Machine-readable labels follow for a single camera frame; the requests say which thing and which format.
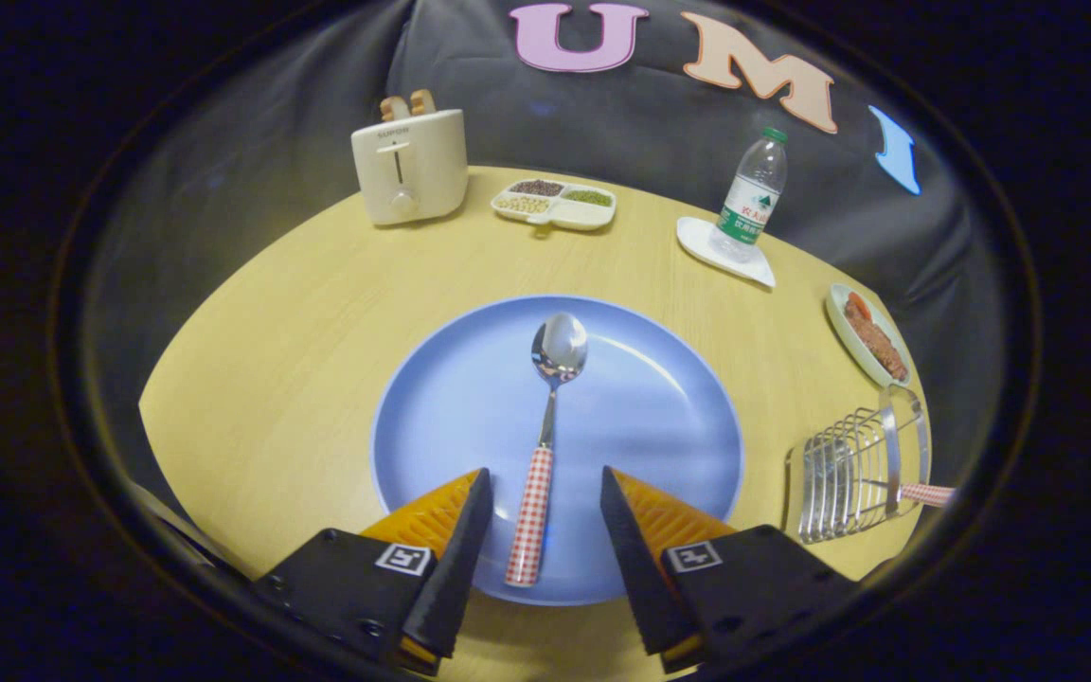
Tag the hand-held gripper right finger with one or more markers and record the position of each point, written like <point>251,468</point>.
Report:
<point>635,559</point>

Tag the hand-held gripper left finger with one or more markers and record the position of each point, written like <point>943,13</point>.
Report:
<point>456,559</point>

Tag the blue round plate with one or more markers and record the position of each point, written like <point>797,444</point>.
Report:
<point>659,407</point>

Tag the clear metal drain basket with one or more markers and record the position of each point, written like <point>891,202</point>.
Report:
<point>839,474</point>

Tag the pale green plate with meat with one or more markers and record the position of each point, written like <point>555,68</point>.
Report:
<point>872,341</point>

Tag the white square coaster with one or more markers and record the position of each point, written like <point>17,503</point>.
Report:
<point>697,237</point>

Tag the white divided snack dish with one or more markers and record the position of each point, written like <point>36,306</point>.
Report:
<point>583,216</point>

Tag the clear water bottle green cap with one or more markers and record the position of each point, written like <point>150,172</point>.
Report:
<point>752,199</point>

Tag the cream toaster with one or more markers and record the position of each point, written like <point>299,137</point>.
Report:
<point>432,170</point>

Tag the black backdrop cloth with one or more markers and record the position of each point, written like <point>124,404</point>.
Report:
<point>602,123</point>

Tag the toast bread slice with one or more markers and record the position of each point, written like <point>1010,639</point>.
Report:
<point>422,102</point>
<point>395,109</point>

